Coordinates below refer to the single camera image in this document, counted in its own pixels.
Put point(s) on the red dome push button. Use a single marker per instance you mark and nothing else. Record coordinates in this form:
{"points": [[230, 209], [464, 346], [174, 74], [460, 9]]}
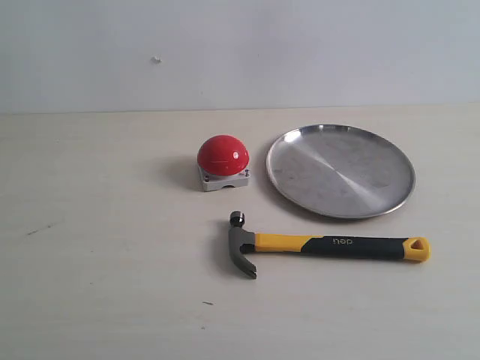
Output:
{"points": [[223, 161]]}

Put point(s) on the round stainless steel plate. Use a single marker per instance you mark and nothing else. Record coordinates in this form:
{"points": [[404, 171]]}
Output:
{"points": [[340, 171]]}

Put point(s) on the yellow black claw hammer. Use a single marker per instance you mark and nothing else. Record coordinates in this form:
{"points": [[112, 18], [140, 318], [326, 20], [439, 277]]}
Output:
{"points": [[242, 242]]}

